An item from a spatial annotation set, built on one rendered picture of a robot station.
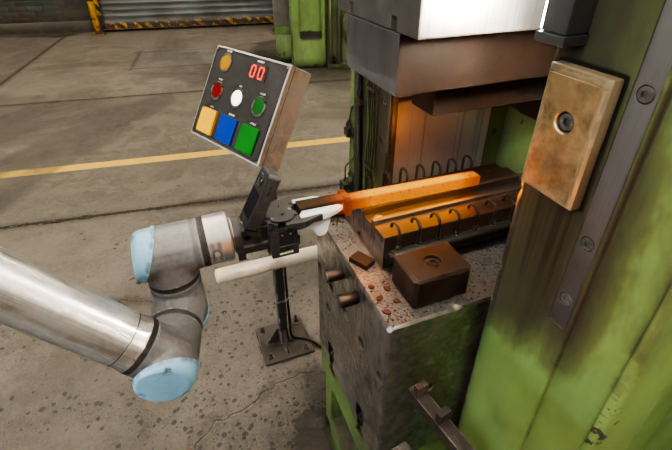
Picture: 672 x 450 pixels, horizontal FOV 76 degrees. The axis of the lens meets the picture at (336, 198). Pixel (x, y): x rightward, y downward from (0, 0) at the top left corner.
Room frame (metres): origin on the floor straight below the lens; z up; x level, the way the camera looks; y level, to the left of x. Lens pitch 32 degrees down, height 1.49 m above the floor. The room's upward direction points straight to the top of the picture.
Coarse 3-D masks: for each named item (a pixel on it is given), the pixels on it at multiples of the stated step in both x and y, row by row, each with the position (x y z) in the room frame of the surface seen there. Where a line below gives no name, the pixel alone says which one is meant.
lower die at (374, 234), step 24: (480, 168) 0.97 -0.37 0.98; (504, 168) 0.95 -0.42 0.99; (504, 192) 0.82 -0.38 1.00; (360, 216) 0.76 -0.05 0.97; (384, 216) 0.72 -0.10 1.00; (408, 216) 0.73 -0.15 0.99; (456, 216) 0.73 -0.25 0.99; (480, 216) 0.74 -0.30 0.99; (504, 216) 0.77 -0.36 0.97; (384, 240) 0.66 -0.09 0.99; (408, 240) 0.68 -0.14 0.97; (384, 264) 0.66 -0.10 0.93
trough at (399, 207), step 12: (504, 180) 0.88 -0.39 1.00; (516, 180) 0.89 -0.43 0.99; (444, 192) 0.82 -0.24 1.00; (456, 192) 0.83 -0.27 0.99; (468, 192) 0.84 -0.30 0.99; (480, 192) 0.84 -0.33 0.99; (396, 204) 0.77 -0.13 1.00; (408, 204) 0.78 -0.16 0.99; (420, 204) 0.79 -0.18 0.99; (432, 204) 0.79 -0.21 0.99; (372, 216) 0.74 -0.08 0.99
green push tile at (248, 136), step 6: (246, 126) 1.10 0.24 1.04; (240, 132) 1.10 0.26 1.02; (246, 132) 1.09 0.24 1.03; (252, 132) 1.08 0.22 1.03; (258, 132) 1.07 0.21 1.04; (240, 138) 1.09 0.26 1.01; (246, 138) 1.08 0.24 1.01; (252, 138) 1.07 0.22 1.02; (240, 144) 1.08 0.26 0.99; (246, 144) 1.07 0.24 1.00; (252, 144) 1.06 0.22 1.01; (240, 150) 1.07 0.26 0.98; (246, 150) 1.06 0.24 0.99; (252, 150) 1.05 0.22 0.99
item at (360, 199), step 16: (448, 176) 0.81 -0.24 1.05; (464, 176) 0.81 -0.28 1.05; (480, 176) 0.81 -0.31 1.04; (352, 192) 0.73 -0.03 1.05; (368, 192) 0.73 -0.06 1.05; (384, 192) 0.73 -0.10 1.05; (400, 192) 0.74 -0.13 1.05; (416, 192) 0.75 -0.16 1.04; (432, 192) 0.77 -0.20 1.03; (304, 208) 0.67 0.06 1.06; (352, 208) 0.70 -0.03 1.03
